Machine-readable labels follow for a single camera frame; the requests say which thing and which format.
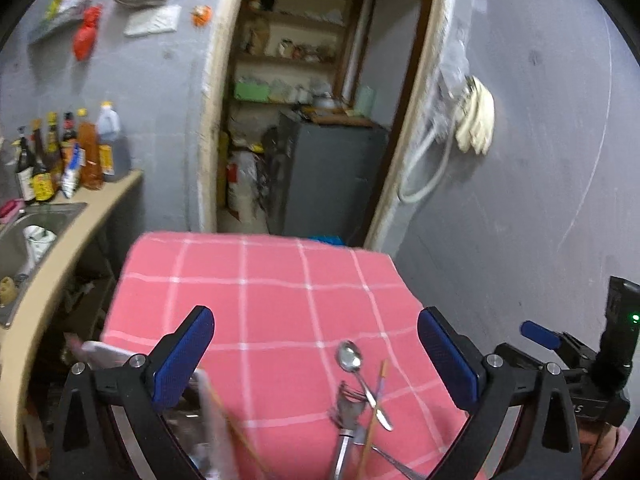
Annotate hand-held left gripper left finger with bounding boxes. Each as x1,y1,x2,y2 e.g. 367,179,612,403
50,305,216,480

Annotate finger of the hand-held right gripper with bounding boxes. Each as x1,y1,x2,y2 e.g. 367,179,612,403
520,320,597,372

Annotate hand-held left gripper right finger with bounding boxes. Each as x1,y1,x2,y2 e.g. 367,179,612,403
417,306,583,480

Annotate white perforated utensil holder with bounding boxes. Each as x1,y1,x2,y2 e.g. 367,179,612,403
80,340,242,480

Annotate wooden chopstick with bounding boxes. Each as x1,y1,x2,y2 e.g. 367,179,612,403
357,360,389,480
205,380,275,478

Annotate steel spoon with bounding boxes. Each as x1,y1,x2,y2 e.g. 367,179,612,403
336,341,394,432

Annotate pink checked tablecloth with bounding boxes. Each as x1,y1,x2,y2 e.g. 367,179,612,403
102,231,482,480

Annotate beige kitchen counter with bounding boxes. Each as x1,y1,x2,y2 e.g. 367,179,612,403
0,170,144,463

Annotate white plastic jug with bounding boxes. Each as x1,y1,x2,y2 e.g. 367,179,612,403
227,149,259,222

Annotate white cup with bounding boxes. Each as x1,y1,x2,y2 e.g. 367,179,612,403
23,225,58,276

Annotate steel sink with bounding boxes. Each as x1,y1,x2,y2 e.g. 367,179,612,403
0,201,89,330

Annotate blue white pouch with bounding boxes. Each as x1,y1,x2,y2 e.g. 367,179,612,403
60,144,82,199

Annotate large dark liquid jug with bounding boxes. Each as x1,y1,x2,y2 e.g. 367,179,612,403
95,101,132,183

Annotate grey cabinet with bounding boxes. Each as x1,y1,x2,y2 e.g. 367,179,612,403
264,109,389,242

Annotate cream rubber gloves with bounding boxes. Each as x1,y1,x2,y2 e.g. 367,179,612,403
454,75,496,156

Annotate yellow-label soy sauce bottle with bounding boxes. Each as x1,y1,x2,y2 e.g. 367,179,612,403
30,118,56,204

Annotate pink soap box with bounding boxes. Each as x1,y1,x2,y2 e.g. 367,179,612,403
0,198,26,224

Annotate thin dark sauce bottle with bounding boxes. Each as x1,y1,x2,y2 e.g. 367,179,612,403
45,112,64,182

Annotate red-cap sauce bottle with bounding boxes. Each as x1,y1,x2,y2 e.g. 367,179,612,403
62,112,79,161

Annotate pale green roll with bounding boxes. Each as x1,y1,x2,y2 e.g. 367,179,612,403
355,85,375,117

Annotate green box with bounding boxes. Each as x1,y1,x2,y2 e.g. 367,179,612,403
233,82,271,102

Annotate wooden shelf unit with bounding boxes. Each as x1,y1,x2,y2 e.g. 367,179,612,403
227,0,369,111

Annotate red plastic bag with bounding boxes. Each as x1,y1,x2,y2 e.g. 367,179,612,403
73,4,104,62

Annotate yellow-green snack packet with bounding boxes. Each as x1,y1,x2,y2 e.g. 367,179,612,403
45,0,76,21

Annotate white hose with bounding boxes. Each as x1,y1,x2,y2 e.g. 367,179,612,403
397,124,452,205

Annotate wooden door frame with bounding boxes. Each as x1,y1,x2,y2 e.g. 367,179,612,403
197,0,462,262

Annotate clear plastic wall bag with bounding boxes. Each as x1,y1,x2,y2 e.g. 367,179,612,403
434,39,472,127

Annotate white wall sockets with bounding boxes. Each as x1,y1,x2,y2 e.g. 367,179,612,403
123,4,182,37

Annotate grey wall shelf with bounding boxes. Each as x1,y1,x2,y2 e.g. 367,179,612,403
27,7,98,45

